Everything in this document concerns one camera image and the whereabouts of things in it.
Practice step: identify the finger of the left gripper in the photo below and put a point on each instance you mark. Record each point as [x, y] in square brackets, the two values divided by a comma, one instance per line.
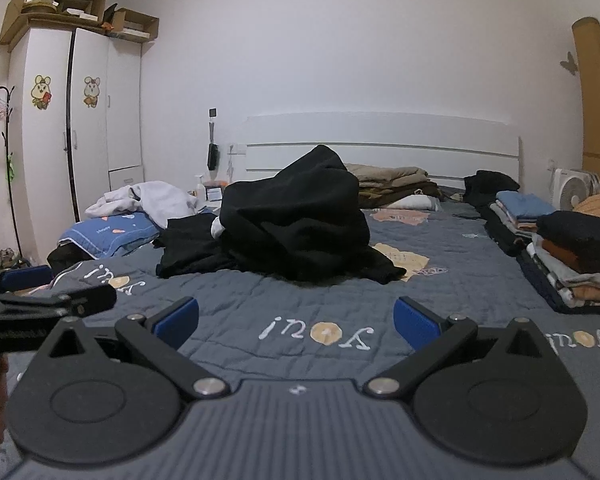
[26, 278]

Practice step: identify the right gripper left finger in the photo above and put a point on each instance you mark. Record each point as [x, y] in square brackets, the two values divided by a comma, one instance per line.
[154, 342]

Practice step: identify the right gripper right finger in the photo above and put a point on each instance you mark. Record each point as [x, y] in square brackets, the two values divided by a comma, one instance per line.
[437, 342]

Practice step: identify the black sweatshirt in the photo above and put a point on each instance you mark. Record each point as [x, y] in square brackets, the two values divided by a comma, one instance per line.
[304, 224]

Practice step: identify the black clothes pile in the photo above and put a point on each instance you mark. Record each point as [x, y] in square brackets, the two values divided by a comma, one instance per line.
[189, 247]

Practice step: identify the far folded clothes stack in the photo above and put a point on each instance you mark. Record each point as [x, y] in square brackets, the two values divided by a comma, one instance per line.
[511, 219]

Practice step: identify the folded clothes stack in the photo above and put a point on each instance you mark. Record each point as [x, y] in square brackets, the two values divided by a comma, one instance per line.
[562, 261]
[511, 219]

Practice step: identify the near folded clothes stack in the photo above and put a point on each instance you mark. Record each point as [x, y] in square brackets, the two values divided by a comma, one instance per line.
[562, 261]

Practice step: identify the grey quilted bedspread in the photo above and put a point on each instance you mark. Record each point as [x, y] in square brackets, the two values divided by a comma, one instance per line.
[258, 327]

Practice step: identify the blue pillow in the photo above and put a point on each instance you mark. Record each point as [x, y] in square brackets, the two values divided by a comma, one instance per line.
[106, 237]

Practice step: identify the white pillow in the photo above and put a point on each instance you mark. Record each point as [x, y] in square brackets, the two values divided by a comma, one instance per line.
[420, 202]

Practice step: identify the white garment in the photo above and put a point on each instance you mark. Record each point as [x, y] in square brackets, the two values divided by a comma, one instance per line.
[161, 201]

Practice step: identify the folded brown blanket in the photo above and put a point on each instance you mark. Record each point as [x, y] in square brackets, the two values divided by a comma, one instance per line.
[380, 186]

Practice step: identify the white headboard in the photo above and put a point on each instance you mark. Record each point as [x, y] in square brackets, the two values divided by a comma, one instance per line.
[448, 148]

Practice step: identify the black hanging device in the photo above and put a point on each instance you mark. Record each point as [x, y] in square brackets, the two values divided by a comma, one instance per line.
[213, 149]

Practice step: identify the white wardrobe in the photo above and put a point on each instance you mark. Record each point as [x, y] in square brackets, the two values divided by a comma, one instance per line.
[74, 130]

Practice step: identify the white box fan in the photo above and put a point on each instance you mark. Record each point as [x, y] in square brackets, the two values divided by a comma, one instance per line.
[569, 187]

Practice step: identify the large cardboard box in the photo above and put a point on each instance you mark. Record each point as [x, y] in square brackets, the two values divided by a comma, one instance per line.
[20, 15]

